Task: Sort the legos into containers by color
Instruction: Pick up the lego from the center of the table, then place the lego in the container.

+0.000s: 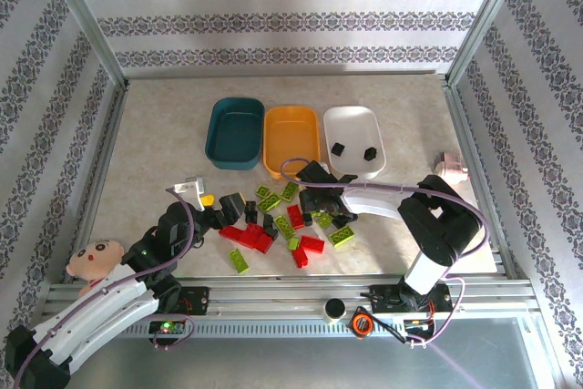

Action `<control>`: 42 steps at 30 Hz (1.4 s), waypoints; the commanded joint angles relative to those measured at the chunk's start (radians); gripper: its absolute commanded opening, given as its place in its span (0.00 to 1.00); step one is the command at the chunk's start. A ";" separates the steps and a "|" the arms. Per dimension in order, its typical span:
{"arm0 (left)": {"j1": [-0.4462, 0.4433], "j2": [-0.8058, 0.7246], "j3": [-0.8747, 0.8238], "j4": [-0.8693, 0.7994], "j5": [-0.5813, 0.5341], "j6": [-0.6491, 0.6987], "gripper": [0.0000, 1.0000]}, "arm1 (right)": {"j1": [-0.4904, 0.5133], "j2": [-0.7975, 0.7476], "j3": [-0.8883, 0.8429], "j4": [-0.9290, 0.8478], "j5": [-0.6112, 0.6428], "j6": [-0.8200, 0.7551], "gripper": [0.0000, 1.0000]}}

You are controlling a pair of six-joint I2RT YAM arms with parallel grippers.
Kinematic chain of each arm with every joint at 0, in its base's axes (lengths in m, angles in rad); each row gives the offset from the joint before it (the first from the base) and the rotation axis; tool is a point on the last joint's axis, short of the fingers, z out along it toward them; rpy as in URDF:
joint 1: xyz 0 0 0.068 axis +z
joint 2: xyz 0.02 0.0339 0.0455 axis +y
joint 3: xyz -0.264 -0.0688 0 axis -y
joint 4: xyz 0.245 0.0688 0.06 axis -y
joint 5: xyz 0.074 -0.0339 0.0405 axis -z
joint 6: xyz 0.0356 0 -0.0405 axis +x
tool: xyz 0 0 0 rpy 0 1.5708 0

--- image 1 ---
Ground long red lego brick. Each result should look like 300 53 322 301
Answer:
218 224 250 244

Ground yellow plastic container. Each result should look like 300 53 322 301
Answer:
262 105 322 179

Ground teal plastic container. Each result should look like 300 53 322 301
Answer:
204 97 267 172

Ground white plastic container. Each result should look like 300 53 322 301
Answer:
322 105 387 180

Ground cartoon doll head plush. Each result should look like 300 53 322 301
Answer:
66 238 127 299

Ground black round knob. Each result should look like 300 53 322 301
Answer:
322 297 347 324

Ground controller board with LEDs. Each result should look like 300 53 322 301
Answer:
148 319 187 336

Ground orange black round device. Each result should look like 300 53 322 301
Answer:
349 306 375 340

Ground pink white small toy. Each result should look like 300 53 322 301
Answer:
432 150 470 188

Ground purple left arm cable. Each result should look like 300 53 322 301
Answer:
6 186 197 385

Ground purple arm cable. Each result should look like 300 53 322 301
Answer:
280 157 493 349
6 186 197 385

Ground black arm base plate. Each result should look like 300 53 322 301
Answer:
371 283 452 316
179 286 211 317

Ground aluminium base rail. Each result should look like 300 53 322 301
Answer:
45 277 534 317

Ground aluminium side rail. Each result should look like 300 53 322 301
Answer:
442 81 520 279
58 81 131 283

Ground grey slotted cable duct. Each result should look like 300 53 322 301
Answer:
95 318 411 339

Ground thin black cable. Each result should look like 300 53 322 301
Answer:
362 311 411 344

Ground aluminium rear rail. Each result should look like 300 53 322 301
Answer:
125 70 450 83

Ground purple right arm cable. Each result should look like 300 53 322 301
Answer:
280 157 493 349

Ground aluminium frame post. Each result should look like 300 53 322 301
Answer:
38 0 128 87
448 0 537 85

